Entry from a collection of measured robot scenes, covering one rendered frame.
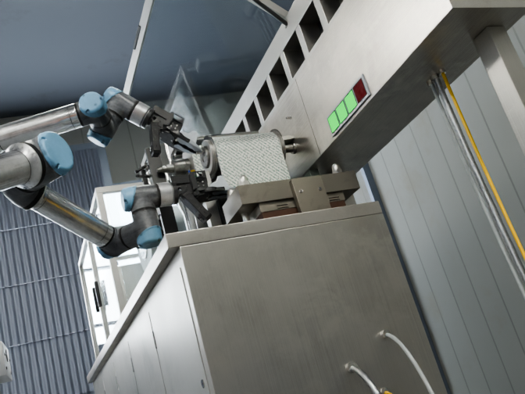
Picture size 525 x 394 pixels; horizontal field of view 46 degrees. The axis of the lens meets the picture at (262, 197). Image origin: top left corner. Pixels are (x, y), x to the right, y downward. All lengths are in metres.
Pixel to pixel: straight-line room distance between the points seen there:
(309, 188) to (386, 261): 0.31
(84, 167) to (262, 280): 3.91
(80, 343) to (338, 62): 3.55
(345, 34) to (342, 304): 0.79
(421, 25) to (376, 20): 0.19
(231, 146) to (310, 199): 0.39
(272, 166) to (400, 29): 0.67
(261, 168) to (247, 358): 0.73
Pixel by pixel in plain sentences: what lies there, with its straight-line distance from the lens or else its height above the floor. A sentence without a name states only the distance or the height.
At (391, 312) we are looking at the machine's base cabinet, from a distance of 1.78.
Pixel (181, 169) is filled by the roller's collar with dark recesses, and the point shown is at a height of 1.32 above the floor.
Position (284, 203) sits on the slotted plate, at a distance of 1.83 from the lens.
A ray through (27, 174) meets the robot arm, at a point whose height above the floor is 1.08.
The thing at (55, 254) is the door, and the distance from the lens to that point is 5.16.
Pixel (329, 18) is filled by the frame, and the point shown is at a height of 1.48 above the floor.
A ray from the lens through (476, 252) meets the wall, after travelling 3.53.
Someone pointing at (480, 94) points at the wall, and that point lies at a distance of 3.32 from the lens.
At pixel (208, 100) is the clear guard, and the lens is 2.83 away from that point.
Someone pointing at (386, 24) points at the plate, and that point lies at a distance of 1.74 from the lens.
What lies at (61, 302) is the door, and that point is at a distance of 5.06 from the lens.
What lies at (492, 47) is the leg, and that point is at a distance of 1.68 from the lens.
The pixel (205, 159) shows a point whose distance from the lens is 2.09.
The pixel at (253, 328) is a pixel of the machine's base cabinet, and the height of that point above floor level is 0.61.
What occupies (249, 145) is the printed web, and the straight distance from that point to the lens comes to 2.10.
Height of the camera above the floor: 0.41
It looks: 19 degrees up
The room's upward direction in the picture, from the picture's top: 16 degrees counter-clockwise
